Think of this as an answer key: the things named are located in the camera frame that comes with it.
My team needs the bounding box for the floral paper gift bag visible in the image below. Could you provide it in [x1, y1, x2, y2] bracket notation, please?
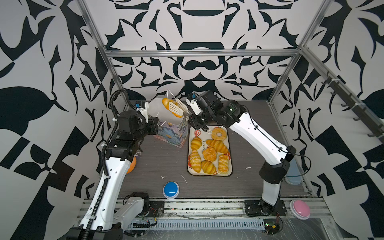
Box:
[147, 89, 189, 149]

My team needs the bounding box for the small fake croissant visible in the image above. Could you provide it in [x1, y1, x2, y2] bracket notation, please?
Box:
[190, 137, 203, 151]

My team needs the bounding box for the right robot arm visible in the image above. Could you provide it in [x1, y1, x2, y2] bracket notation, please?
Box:
[163, 91, 296, 216]

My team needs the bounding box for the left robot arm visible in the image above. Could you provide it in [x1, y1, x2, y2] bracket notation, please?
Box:
[62, 111, 159, 240]

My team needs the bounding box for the long fake croissant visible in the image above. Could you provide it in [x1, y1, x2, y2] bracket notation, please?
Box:
[206, 139, 229, 154]

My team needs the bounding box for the round fake pastry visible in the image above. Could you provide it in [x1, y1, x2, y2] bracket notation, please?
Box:
[203, 147, 217, 162]

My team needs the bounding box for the fake twisted bread roll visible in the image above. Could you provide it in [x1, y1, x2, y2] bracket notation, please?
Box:
[218, 154, 230, 174]

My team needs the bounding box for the orange plush toy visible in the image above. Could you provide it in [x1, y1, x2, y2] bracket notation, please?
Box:
[127, 157, 137, 174]

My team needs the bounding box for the white strawberry tray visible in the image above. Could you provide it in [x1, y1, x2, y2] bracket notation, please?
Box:
[187, 126, 233, 177]

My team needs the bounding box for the blue push button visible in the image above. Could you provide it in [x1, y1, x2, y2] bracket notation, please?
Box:
[163, 182, 180, 200]

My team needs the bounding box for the light blue lid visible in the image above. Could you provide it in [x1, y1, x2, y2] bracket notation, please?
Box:
[284, 160, 302, 186]

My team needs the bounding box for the small green-lit circuit board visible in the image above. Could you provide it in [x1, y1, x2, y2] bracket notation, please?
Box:
[264, 219, 284, 236]

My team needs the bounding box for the pink push button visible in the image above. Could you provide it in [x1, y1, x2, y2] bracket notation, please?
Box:
[290, 200, 311, 220]

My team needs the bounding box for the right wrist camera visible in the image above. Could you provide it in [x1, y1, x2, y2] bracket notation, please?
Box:
[187, 93, 202, 116]

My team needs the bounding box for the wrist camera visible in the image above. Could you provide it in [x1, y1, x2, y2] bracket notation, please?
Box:
[134, 101, 149, 124]
[187, 93, 202, 116]

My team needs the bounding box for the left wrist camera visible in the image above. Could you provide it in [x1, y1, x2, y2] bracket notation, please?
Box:
[134, 101, 149, 124]

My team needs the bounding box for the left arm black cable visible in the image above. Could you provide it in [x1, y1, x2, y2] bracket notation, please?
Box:
[108, 88, 136, 121]

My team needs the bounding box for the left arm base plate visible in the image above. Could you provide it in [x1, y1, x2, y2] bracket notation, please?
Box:
[144, 200, 165, 218]

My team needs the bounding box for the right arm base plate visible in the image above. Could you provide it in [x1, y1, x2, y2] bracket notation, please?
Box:
[244, 200, 287, 217]

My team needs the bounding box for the white slotted cable duct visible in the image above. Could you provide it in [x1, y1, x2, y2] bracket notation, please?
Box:
[128, 219, 265, 231]

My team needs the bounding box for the black wall hook rack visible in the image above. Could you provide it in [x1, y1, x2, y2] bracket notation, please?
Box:
[322, 71, 384, 145]

